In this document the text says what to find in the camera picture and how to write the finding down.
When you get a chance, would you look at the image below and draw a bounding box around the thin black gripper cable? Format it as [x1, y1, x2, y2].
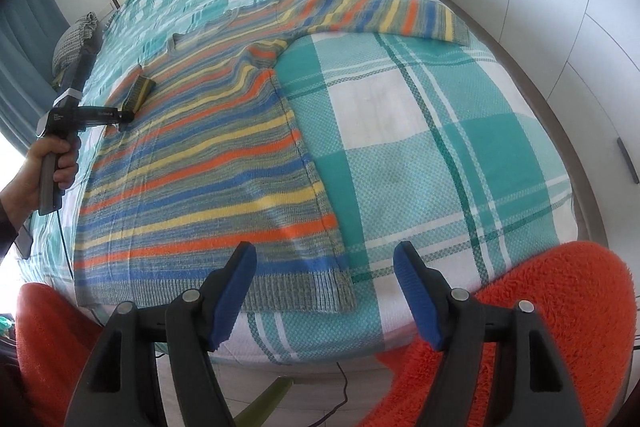
[56, 206, 77, 280]

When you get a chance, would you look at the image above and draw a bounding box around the teal plaid bed cover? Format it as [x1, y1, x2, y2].
[20, 0, 608, 360]

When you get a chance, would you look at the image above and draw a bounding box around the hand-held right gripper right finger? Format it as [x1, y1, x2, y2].
[392, 243, 601, 427]

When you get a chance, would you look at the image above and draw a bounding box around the striped knit sweater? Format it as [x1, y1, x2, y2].
[75, 0, 472, 314]

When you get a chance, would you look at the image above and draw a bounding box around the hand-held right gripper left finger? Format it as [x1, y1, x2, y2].
[65, 241, 258, 427]

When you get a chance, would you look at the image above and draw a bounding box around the person's left leg orange fleece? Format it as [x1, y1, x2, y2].
[14, 282, 110, 427]

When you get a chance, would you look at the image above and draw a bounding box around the person's left forearm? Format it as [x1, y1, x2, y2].
[0, 196, 23, 260]

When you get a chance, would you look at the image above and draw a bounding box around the dark pole with white tape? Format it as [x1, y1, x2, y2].
[54, 38, 100, 105]

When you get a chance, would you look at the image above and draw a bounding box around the olive green object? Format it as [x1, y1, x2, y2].
[239, 377, 294, 427]

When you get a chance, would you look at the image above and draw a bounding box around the dark flat device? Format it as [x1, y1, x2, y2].
[14, 227, 35, 261]

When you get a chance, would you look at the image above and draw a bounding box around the blue-grey curtain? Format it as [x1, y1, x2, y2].
[0, 0, 72, 150]

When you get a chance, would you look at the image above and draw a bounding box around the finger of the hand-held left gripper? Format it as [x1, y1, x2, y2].
[80, 105, 134, 126]

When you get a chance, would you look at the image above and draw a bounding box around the person's left hand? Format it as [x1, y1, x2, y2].
[1, 138, 81, 214]

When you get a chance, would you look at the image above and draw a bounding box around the checkered cloth bundle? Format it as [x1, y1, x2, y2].
[51, 12, 101, 75]

